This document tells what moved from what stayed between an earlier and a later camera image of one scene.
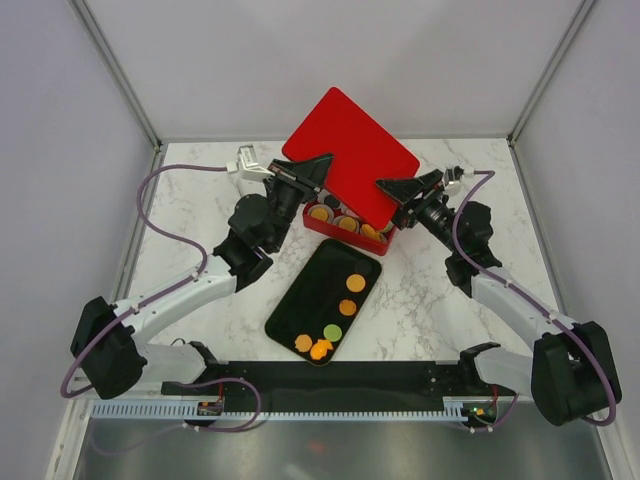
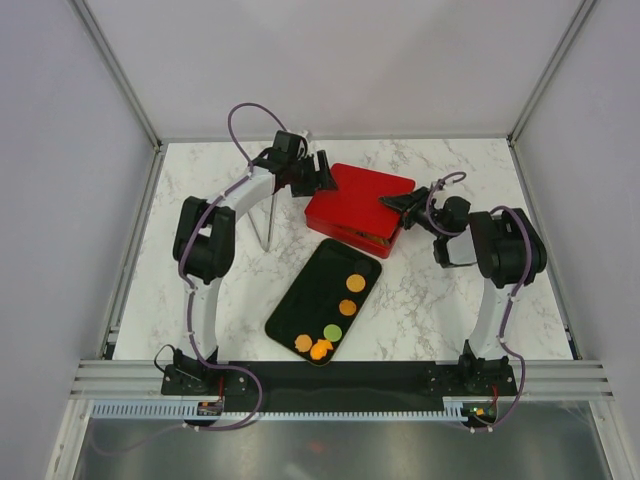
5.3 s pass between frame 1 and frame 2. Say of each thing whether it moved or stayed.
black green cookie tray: stayed
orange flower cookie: stayed
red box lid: moved
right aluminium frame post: stayed
